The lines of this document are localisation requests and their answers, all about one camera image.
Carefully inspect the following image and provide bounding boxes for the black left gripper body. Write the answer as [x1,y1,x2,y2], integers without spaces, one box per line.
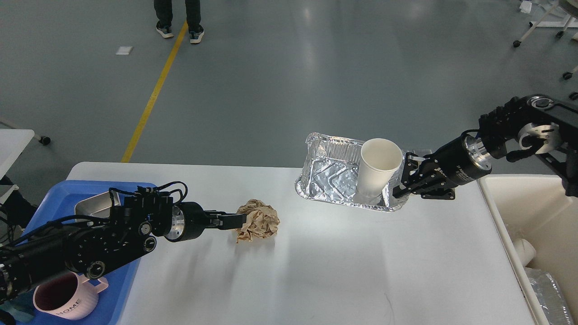
[164,202,209,242]

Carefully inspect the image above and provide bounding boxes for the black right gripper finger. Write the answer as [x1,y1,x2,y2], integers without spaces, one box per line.
[409,180,456,200]
[393,152,429,198]

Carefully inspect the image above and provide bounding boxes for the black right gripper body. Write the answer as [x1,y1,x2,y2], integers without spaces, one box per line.
[427,134,493,187]

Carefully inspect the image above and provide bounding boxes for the cream paper cup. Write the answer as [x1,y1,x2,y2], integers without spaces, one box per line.
[357,138,403,198]

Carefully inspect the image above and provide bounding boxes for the brown paper ball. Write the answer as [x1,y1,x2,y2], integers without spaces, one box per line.
[236,199,280,244]

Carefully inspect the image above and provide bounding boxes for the aluminium foil tray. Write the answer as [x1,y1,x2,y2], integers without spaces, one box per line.
[295,132,410,213]

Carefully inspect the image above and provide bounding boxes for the stainless steel rectangular tin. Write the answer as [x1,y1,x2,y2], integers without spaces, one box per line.
[74,192,121,218]

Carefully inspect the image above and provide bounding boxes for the pink mug dark inside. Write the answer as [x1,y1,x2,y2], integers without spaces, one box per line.
[33,272,109,320]

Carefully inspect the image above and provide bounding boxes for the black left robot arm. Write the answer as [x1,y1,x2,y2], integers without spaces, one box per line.
[1,182,247,302]

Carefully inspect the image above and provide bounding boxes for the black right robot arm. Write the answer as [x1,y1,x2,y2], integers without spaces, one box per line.
[391,94,578,200]

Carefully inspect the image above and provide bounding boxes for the clear floor plate right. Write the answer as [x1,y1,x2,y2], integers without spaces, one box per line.
[413,149,432,157]

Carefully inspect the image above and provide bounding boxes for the cream plastic bin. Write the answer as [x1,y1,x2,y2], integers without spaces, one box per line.
[478,174,578,325]

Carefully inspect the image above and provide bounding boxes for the white cup in bin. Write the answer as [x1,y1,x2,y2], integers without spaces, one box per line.
[513,238,536,267]

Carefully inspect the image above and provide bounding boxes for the blue plastic tray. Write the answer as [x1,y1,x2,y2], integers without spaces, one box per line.
[1,180,154,325]

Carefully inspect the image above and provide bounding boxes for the foil tray in bin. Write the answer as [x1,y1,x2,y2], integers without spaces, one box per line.
[525,267,574,325]

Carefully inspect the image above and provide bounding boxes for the white paper on floor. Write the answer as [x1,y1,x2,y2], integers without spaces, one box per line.
[115,46,133,56]

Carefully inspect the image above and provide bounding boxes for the white side table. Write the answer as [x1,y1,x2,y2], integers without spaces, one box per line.
[0,128,35,178]

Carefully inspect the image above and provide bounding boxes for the teal cup in tray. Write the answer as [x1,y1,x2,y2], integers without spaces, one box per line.
[0,304,35,325]

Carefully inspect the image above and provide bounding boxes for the standing person legs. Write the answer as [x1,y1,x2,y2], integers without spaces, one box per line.
[154,0,205,44]

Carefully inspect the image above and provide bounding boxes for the white wheeled cart frame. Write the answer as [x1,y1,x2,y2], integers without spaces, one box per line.
[513,0,578,101]

